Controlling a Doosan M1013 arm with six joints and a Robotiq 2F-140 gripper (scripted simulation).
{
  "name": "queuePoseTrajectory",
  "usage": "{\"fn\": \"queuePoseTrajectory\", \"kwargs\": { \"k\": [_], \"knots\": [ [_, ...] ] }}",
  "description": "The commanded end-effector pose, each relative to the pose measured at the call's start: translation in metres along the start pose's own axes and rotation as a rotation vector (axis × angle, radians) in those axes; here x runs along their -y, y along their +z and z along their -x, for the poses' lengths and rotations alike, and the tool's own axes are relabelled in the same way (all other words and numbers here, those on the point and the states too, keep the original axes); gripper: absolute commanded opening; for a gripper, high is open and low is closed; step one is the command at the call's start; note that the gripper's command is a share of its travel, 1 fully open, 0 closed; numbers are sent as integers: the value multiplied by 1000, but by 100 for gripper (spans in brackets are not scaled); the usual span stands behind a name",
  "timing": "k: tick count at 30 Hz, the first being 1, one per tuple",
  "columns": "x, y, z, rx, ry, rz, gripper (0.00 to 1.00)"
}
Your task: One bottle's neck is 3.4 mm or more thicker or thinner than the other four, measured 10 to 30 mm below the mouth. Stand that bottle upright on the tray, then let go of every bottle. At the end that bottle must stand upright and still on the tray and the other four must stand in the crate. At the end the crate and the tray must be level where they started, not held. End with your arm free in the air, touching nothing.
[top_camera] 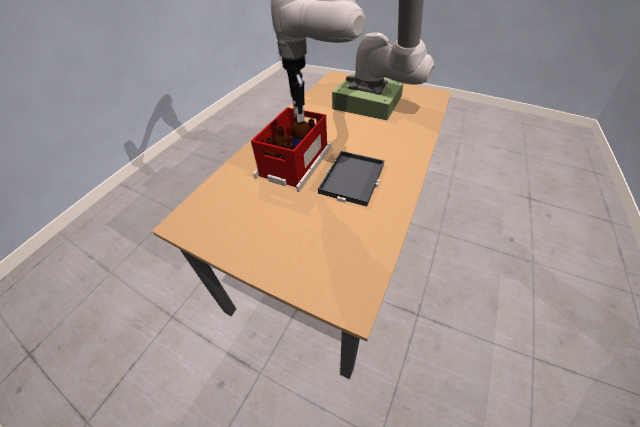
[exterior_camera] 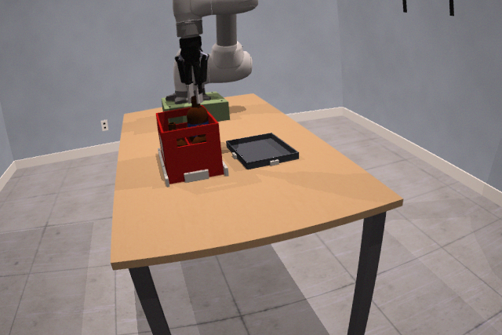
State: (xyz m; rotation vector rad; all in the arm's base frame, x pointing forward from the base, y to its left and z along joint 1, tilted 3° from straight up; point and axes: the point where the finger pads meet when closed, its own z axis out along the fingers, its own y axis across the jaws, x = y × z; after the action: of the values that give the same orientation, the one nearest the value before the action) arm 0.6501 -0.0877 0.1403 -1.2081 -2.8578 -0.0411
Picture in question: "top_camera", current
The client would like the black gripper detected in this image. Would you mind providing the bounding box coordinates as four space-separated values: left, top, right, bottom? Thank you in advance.
282 56 306 122

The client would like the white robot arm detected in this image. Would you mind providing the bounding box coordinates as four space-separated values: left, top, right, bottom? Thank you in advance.
271 0 434 95

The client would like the red bottle crate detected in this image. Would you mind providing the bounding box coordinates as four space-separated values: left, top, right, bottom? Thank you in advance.
251 107 327 187

